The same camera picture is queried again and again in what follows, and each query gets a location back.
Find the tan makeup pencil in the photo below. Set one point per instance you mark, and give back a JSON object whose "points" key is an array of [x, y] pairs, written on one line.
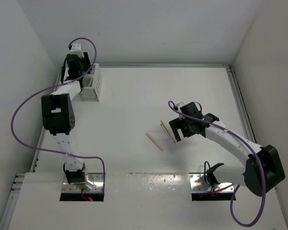
{"points": [[171, 136]]}

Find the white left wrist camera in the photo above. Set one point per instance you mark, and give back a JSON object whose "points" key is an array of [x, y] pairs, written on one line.
{"points": [[76, 49]]}

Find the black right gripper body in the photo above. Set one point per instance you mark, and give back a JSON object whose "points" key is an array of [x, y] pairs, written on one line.
{"points": [[184, 125]]}

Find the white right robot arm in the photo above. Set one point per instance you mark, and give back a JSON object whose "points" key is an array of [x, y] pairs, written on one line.
{"points": [[261, 169]]}

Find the metal base plate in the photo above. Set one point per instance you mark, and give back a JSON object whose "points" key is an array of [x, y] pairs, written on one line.
{"points": [[93, 185], [199, 186]]}

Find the white slotted organizer box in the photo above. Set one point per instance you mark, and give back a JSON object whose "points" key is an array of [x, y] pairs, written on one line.
{"points": [[92, 83]]}

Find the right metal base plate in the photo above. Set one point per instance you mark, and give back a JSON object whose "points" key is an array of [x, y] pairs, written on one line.
{"points": [[199, 186]]}

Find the thin silver makeup brush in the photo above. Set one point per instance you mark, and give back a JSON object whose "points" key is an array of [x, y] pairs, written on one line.
{"points": [[165, 129]]}

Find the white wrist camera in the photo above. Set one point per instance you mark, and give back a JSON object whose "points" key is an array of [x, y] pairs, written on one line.
{"points": [[179, 105], [76, 49]]}

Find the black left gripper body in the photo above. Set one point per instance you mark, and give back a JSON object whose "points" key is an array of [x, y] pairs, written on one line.
{"points": [[85, 63]]}

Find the pink makeup pen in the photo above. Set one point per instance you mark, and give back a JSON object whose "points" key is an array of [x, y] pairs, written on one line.
{"points": [[154, 141]]}

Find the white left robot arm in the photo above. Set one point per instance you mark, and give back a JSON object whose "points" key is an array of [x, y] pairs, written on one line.
{"points": [[58, 115]]}

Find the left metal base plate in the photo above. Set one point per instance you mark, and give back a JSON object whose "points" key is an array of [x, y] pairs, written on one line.
{"points": [[93, 185]]}

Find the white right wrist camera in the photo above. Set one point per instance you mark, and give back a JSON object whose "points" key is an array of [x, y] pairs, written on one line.
{"points": [[179, 105]]}

